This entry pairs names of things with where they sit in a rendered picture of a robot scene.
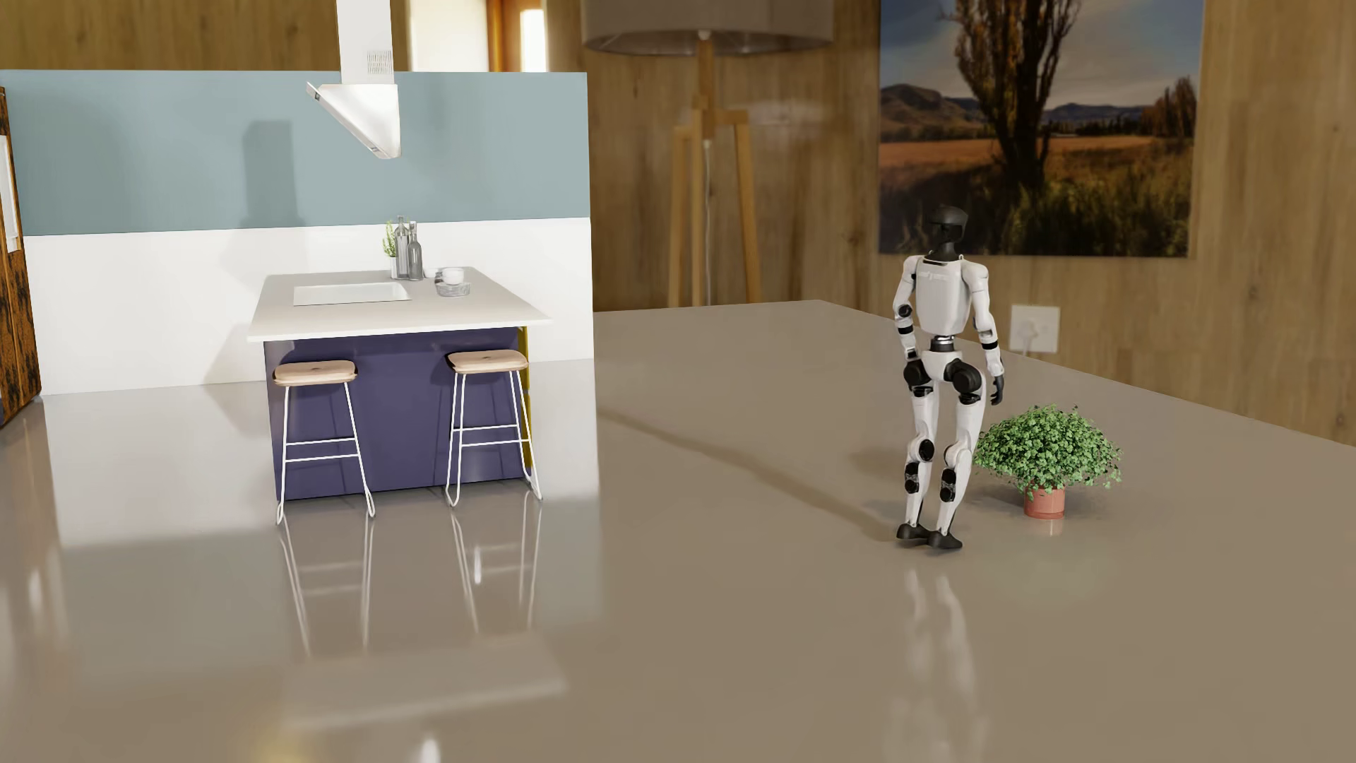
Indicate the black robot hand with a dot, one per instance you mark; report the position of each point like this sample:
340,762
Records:
997,389
915,374

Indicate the white left robot leg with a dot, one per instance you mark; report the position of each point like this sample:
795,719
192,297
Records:
962,424

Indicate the white robot leg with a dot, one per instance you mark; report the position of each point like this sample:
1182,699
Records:
920,445
962,424

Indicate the white right robot leg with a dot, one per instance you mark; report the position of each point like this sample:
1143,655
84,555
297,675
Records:
920,445

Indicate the green bushy potted plant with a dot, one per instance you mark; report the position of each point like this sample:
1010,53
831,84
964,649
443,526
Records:
1047,447

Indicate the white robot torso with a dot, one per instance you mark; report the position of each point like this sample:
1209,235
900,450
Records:
939,299

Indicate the terracotta plant pot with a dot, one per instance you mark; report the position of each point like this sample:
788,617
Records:
1045,502

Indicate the black robot head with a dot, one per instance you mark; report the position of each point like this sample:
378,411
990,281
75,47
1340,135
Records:
948,229

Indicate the large landscape tree painting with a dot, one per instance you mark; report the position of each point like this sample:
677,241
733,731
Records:
1038,127

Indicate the wooden tripod floor lamp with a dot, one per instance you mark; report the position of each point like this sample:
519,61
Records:
708,127

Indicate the white bowl on grey plate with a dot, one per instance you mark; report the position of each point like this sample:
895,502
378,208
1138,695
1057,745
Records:
452,281

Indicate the purple kitchen island white top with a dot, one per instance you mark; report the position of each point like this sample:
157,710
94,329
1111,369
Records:
397,371

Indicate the silver bottles on counter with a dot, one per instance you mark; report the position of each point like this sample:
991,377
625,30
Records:
408,254

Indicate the small green counter plant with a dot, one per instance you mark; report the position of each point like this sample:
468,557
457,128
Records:
389,244

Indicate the white inset sink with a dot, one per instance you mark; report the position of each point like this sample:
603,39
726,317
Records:
351,292

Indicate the white range hood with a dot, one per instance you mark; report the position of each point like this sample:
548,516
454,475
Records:
366,85

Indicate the dark rustic wooden cabinet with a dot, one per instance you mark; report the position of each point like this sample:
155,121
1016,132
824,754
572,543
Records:
15,286

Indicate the white wall socket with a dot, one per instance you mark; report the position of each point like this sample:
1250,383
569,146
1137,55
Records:
1034,329

